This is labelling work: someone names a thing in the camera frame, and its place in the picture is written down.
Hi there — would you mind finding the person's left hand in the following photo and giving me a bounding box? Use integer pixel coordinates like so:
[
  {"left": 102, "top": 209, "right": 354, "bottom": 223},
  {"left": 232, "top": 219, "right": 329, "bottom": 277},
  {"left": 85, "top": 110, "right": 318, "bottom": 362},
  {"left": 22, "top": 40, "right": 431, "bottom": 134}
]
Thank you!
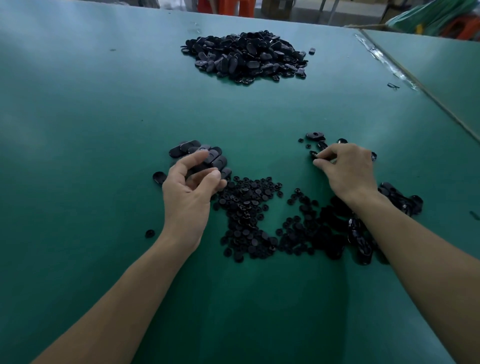
[{"left": 161, "top": 149, "right": 228, "bottom": 254}]

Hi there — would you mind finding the person's right forearm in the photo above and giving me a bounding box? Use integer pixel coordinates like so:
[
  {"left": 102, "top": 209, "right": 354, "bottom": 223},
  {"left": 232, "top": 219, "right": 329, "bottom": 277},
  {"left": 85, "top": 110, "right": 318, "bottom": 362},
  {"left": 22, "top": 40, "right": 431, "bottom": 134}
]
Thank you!
[{"left": 348, "top": 189, "right": 480, "bottom": 364}]

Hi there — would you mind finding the person's left forearm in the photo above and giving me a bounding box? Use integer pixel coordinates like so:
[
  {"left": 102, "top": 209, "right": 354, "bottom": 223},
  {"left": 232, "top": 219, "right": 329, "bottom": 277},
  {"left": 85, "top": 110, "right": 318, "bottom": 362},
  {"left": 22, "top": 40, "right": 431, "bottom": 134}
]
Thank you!
[{"left": 33, "top": 232, "right": 195, "bottom": 364}]

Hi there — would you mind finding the green striped bag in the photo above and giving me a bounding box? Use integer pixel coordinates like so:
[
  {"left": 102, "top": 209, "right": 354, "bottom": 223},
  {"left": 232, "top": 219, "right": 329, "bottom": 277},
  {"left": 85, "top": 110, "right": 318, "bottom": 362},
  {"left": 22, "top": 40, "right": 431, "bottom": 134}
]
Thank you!
[{"left": 387, "top": 0, "right": 478, "bottom": 36}]

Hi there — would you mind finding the pile of small black buttons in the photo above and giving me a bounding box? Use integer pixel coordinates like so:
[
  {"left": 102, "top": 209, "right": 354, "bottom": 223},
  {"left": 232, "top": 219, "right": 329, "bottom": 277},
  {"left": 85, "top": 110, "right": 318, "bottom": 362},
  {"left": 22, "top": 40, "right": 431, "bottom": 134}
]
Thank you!
[{"left": 212, "top": 176, "right": 354, "bottom": 264}]

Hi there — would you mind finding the pile of black oval shells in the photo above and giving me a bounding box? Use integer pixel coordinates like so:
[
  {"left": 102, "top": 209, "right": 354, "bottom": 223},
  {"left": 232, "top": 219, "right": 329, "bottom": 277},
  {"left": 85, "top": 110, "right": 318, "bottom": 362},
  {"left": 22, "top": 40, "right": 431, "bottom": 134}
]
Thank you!
[{"left": 303, "top": 132, "right": 425, "bottom": 265}]

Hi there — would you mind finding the small open cardboard box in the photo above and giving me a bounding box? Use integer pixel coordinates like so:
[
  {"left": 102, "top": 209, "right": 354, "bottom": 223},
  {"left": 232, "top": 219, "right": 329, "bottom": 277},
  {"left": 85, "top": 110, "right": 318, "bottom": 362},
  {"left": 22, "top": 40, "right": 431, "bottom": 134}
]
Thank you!
[{"left": 262, "top": 0, "right": 296, "bottom": 20}]

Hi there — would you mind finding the person's right hand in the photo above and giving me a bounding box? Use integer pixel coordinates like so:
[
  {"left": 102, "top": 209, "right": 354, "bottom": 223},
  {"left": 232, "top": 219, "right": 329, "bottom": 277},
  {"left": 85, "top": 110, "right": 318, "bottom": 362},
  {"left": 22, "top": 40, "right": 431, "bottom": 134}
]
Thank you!
[{"left": 312, "top": 142, "right": 381, "bottom": 209}]

